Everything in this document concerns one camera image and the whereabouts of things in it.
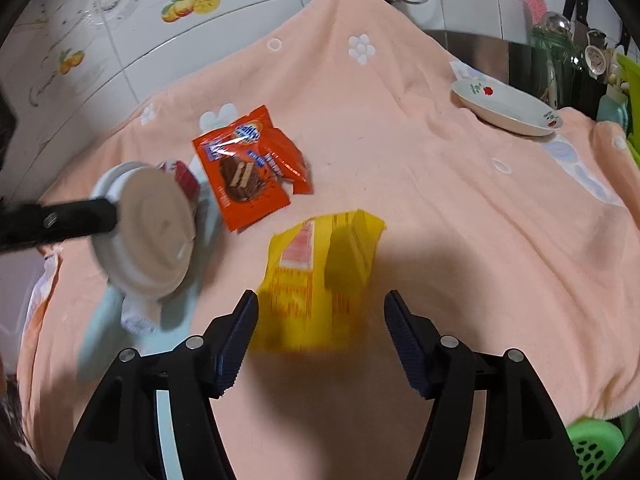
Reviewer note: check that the green utensil holder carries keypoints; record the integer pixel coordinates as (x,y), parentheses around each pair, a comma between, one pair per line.
(552,65)

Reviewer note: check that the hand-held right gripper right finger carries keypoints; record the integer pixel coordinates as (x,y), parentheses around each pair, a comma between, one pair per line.
(405,345)

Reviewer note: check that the white paper cup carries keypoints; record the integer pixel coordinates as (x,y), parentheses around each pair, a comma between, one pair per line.
(155,230)

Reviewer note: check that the printed ceramic spoon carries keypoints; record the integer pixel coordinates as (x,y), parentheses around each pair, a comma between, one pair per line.
(595,57)

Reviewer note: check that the peach printed blanket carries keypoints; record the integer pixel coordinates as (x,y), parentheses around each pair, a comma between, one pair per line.
(425,210)

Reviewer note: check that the small orange snack wrapper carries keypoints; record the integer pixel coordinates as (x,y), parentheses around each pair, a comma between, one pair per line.
(287,160)

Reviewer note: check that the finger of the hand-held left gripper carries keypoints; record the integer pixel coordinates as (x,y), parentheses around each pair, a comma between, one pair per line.
(60,222)

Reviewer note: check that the green plastic basket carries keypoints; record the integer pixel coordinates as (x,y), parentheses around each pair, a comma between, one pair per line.
(595,450)

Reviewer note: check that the pink brush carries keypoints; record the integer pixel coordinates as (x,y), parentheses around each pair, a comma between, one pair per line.
(535,5)

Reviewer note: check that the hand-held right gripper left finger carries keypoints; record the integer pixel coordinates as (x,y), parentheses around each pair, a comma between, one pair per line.
(235,345)

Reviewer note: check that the large orange snack wrapper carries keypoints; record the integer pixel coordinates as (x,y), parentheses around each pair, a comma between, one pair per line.
(235,180)

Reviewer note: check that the red white small box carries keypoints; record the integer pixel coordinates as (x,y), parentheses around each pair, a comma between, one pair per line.
(185,180)

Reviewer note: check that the white flower print dish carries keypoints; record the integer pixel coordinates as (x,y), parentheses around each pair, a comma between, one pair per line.
(505,107)

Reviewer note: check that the green dish rack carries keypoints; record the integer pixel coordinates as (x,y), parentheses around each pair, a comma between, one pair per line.
(631,90)

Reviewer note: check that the teal bottle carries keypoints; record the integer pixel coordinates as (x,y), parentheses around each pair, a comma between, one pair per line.
(612,107)

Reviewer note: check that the metal ladle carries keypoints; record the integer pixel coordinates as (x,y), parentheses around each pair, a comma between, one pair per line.
(555,22)

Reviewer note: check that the yellow snack wrapper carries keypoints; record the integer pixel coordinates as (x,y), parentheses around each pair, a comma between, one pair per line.
(295,300)

